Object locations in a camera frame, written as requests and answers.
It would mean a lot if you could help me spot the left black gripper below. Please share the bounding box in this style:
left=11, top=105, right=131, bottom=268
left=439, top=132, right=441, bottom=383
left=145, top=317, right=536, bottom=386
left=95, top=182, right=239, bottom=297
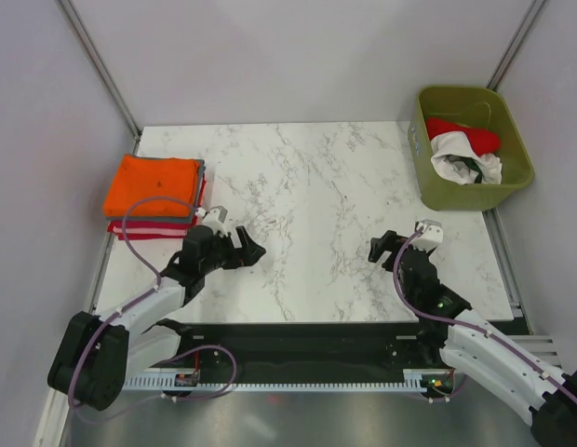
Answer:
left=200, top=226, right=264, bottom=275

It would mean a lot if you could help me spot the white and green t shirt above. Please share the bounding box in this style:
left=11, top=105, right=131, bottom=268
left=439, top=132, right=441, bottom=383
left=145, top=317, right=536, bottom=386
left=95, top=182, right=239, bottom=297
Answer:
left=430, top=132, right=479, bottom=185

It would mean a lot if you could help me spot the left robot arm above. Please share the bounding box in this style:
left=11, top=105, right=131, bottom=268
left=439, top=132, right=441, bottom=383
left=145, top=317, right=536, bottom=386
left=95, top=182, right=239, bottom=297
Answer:
left=47, top=225, right=266, bottom=411

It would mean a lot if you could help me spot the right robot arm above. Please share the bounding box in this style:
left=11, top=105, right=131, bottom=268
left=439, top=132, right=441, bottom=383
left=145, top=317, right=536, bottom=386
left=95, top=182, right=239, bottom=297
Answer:
left=368, top=221, right=577, bottom=446

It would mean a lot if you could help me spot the blue label on bin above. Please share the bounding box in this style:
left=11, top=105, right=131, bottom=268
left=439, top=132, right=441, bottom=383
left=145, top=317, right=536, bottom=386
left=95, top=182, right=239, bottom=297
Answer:
left=408, top=123, right=426, bottom=157

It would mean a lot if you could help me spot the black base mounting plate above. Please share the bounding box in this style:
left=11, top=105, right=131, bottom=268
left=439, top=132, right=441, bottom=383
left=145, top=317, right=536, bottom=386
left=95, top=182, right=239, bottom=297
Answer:
left=159, top=322, right=446, bottom=383

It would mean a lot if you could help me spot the red folded t shirt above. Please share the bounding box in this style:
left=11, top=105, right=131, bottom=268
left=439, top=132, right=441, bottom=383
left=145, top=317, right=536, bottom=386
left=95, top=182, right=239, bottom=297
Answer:
left=107, top=178, right=207, bottom=240

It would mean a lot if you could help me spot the orange folded t shirt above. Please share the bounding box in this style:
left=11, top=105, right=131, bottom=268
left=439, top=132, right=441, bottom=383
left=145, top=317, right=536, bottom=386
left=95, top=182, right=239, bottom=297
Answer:
left=102, top=155, right=201, bottom=219

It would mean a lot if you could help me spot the white garment in bin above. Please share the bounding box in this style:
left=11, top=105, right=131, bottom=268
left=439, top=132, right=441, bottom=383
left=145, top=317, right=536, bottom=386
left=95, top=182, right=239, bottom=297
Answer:
left=475, top=154, right=503, bottom=184

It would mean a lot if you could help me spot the red t shirt in bin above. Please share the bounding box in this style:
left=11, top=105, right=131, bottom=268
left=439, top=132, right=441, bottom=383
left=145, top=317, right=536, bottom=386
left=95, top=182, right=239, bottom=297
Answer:
left=425, top=117, right=501, bottom=156

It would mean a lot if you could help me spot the olive green plastic bin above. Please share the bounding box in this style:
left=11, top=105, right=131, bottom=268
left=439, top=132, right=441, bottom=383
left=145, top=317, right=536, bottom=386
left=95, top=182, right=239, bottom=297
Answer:
left=408, top=85, right=534, bottom=211

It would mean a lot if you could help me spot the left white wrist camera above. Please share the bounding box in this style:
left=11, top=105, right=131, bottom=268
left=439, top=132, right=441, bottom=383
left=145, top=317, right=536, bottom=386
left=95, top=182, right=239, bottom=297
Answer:
left=196, top=206, right=228, bottom=236

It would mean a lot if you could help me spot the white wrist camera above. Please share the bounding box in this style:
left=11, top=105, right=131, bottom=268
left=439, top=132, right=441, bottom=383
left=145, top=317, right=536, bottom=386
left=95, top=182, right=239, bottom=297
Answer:
left=196, top=206, right=228, bottom=236
left=412, top=219, right=444, bottom=251

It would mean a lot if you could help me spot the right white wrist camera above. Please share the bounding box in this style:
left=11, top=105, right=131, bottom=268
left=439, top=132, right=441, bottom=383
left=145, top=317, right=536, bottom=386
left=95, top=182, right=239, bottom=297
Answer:
left=412, top=219, right=444, bottom=251

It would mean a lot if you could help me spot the right aluminium side rail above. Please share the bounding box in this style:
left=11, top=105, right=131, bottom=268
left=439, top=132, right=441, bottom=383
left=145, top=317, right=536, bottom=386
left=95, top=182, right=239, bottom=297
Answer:
left=482, top=209, right=534, bottom=335

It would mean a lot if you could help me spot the white slotted cable duct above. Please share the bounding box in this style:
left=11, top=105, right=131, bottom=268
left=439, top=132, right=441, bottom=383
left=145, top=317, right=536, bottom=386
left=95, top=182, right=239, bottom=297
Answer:
left=123, top=369, right=450, bottom=393

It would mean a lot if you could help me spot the right aluminium frame post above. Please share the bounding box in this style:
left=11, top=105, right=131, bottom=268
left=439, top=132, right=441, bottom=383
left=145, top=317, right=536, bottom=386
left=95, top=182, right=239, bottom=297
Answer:
left=486, top=0, right=550, bottom=91

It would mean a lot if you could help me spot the aluminium frame post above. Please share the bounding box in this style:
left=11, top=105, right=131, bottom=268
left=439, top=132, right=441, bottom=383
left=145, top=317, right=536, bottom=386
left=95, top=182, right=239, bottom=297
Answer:
left=486, top=0, right=550, bottom=91
left=55, top=0, right=141, bottom=142

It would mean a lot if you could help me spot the left aluminium frame post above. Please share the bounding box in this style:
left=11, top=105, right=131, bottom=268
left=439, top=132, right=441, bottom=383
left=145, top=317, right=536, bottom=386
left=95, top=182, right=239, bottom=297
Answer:
left=55, top=0, right=141, bottom=142

